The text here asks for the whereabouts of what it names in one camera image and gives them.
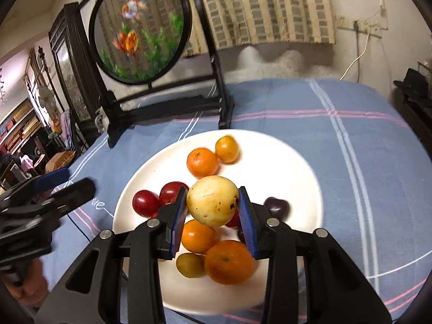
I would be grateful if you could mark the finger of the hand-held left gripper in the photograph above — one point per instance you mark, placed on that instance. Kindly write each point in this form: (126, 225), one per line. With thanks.
(77, 190)
(50, 179)

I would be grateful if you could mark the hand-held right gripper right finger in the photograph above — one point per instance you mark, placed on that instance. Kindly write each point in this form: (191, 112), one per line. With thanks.
(248, 229)

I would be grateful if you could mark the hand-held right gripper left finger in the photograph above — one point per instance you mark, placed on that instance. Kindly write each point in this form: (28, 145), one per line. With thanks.
(179, 222)

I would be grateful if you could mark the red round fruit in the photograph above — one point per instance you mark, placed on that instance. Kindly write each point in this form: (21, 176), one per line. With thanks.
(233, 223)

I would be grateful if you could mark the dark purple plum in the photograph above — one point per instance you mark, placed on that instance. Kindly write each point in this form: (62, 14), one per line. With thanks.
(276, 207)

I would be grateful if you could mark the large orange tangerine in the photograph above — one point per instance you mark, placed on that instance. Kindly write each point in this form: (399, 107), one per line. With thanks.
(229, 262)

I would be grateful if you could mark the small red plum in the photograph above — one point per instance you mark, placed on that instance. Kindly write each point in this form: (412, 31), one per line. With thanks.
(145, 203)

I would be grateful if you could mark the large yellow round fruit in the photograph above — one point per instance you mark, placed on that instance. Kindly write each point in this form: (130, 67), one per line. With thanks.
(212, 200)

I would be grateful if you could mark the green round fruit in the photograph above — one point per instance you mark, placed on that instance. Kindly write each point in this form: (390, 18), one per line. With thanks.
(190, 265)

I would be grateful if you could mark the white plate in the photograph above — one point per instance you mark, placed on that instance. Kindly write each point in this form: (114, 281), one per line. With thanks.
(270, 168)

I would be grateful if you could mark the small orange tangerine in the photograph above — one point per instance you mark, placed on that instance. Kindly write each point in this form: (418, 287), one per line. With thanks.
(227, 148)

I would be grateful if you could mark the person's left hand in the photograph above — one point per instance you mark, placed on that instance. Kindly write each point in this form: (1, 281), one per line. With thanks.
(33, 287)

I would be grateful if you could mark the wooden bookshelf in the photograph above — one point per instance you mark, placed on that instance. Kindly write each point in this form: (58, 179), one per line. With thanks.
(20, 121)

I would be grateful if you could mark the dark wooden cabinet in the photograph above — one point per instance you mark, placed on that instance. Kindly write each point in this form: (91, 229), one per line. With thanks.
(71, 74)

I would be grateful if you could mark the blue plaid tablecloth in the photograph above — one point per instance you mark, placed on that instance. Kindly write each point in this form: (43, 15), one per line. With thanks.
(337, 162)

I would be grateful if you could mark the white lumpy cloth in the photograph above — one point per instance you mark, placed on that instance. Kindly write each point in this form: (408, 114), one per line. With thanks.
(287, 62)

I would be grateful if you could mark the round goldfish screen black stand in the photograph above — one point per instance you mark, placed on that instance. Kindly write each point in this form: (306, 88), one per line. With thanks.
(145, 23)

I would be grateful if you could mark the black furniture piece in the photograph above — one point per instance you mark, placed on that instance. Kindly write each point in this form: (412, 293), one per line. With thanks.
(415, 101)

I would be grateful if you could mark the striped beige curtain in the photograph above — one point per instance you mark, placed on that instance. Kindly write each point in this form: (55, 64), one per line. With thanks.
(263, 6)

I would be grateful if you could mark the white power strip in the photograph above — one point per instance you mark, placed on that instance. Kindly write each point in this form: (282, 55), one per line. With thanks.
(366, 27)

